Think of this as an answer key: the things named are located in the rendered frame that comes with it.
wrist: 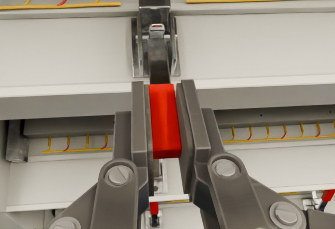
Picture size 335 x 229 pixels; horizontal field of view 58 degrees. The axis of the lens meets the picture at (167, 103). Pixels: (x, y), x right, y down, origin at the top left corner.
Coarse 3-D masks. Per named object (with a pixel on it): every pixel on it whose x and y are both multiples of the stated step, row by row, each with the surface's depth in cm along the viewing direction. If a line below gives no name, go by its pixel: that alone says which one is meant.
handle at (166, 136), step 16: (160, 32) 15; (160, 48) 16; (160, 64) 15; (160, 80) 14; (160, 96) 13; (160, 112) 13; (176, 112) 13; (160, 128) 12; (176, 128) 12; (160, 144) 12; (176, 144) 12
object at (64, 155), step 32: (0, 128) 31; (32, 128) 32; (64, 128) 32; (96, 128) 33; (224, 128) 36; (256, 128) 36; (288, 128) 36; (320, 128) 37; (0, 160) 31; (32, 160) 33; (64, 160) 34; (96, 160) 34; (160, 160) 32; (256, 160) 35; (288, 160) 35; (320, 160) 35; (0, 192) 31; (32, 192) 32; (64, 192) 32; (160, 192) 33; (288, 192) 37
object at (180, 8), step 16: (272, 0) 19; (288, 0) 19; (304, 0) 19; (320, 0) 19; (0, 16) 18; (16, 16) 18; (32, 16) 18; (48, 16) 18; (64, 16) 18; (80, 16) 19; (96, 16) 19; (112, 16) 19
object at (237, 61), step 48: (0, 0) 19; (48, 0) 19; (0, 48) 18; (48, 48) 18; (96, 48) 18; (192, 48) 18; (240, 48) 19; (288, 48) 19; (0, 96) 17; (48, 96) 17; (96, 96) 18; (240, 96) 20; (288, 96) 20
